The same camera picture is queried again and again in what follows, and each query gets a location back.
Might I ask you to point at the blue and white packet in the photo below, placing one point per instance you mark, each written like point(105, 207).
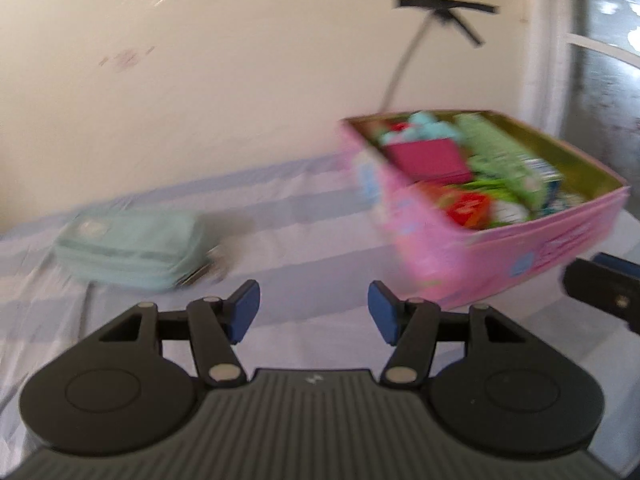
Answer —
point(562, 202)

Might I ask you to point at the red cigarette box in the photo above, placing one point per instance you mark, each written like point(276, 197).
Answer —
point(467, 210)

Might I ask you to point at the striped blue tablecloth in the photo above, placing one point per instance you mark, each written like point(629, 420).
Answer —
point(300, 260)

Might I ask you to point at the pink cardboard box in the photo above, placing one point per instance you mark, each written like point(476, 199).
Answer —
point(480, 265)

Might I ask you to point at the teal zipper pouch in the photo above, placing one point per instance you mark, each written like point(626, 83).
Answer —
point(130, 250)

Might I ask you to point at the frosted glass window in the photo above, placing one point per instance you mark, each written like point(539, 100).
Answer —
point(607, 60)

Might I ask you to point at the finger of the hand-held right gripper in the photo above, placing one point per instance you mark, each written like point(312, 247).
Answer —
point(605, 290)

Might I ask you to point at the magenta packet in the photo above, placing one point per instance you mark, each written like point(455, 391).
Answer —
point(430, 162)

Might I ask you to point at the teal plush toy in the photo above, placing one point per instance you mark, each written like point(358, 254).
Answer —
point(425, 127)

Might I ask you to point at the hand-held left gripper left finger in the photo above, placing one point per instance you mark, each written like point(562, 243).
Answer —
point(244, 310)

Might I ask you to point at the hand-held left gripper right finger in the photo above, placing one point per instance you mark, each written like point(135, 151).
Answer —
point(382, 312)

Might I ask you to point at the black tape cross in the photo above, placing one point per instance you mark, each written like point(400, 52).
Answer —
point(445, 5)

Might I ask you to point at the green cardboard box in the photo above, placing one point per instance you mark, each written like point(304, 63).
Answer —
point(495, 160)

